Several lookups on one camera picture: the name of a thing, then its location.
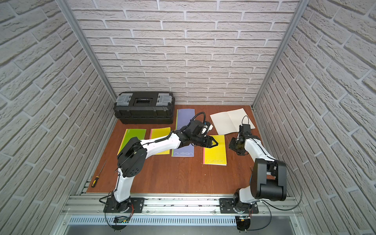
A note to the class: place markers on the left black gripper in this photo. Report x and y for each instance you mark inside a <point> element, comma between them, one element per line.
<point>204,139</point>

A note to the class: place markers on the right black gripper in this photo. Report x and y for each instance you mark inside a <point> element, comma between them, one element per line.
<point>232,146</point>

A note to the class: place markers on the purple cover notebook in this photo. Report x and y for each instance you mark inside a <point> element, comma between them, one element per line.
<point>183,117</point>
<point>187,151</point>

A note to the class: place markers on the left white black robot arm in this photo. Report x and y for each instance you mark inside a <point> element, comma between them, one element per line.
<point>132,157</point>

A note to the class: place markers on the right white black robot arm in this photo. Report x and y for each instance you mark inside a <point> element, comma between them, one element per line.
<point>269,176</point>

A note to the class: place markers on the black plastic toolbox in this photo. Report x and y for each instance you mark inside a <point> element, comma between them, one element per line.
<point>145,107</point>

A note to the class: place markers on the yellow black screwdriver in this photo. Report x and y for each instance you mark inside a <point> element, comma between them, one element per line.
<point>97,177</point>

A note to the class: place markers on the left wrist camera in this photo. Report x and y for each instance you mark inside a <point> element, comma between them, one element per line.
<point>207,127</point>

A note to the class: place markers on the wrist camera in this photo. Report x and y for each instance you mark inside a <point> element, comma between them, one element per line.
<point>207,127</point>
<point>245,130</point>

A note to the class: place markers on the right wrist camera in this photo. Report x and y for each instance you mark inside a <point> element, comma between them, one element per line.
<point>245,130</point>

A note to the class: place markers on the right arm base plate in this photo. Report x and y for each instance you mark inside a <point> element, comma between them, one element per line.
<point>227,205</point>

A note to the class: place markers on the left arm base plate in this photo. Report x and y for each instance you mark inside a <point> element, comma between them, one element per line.
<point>129,205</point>

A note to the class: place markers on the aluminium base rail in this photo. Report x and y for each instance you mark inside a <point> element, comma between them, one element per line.
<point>174,209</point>

